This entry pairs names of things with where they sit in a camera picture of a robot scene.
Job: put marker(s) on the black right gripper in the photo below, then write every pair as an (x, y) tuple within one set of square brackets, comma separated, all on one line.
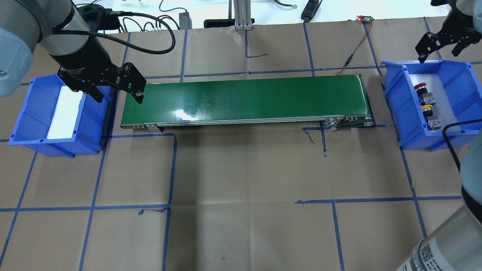
[(461, 25)]

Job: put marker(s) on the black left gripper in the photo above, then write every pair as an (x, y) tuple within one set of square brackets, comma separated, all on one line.
[(81, 56)]

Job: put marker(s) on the red push button switch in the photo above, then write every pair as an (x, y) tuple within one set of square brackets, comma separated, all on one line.
[(425, 97)]

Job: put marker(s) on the yellow push button switch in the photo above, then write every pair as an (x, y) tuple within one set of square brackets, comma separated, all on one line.
[(432, 120)]

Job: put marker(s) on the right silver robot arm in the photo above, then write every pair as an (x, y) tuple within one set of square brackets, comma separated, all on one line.
[(456, 244)]

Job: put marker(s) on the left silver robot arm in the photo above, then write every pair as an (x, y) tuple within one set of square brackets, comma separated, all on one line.
[(70, 37)]

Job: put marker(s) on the right blue plastic bin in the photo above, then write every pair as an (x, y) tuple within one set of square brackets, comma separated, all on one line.
[(456, 90)]

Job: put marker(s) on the blue plastic bin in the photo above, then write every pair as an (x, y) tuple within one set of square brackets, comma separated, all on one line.
[(56, 121), (456, 90)]

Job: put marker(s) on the left blue plastic bin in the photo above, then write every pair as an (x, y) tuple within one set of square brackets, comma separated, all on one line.
[(56, 121)]

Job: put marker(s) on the black power adapter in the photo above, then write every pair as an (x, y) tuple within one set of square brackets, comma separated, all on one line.
[(185, 21)]

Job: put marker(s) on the green conveyor belt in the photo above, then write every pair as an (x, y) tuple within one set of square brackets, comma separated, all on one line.
[(338, 101)]

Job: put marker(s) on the black flat bar tool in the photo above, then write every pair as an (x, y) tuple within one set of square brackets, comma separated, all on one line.
[(310, 9)]

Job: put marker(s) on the aluminium frame post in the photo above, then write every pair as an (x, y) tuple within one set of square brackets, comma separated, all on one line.
[(242, 15)]

